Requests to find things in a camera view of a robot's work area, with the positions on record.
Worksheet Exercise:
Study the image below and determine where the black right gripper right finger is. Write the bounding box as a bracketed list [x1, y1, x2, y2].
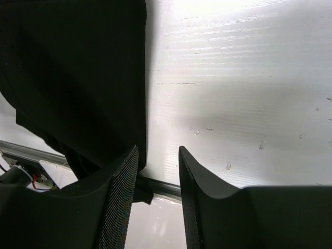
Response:
[178, 146, 331, 248]

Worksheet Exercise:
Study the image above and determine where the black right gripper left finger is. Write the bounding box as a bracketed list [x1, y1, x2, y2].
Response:
[1, 147, 139, 248]

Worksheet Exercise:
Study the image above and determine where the black skirt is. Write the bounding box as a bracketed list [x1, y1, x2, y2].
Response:
[0, 0, 154, 205]

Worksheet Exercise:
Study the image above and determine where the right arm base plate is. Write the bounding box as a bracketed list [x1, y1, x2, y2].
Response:
[0, 153, 63, 192]

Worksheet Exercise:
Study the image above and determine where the aluminium table edge rail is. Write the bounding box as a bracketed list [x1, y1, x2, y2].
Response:
[1, 141, 181, 200]

